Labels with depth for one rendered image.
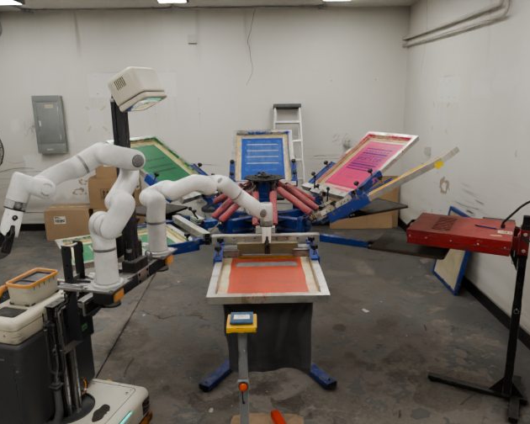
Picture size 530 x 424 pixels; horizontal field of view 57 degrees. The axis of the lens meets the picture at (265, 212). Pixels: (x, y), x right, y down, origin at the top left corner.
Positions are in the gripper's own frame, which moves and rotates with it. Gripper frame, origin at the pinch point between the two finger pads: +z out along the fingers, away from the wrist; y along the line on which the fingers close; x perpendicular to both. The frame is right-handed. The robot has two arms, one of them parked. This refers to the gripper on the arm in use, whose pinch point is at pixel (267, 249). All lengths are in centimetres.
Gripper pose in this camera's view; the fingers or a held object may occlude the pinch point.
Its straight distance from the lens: 287.6
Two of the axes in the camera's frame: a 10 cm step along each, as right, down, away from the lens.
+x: 10.0, -0.3, 0.0
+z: 0.3, 9.7, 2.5
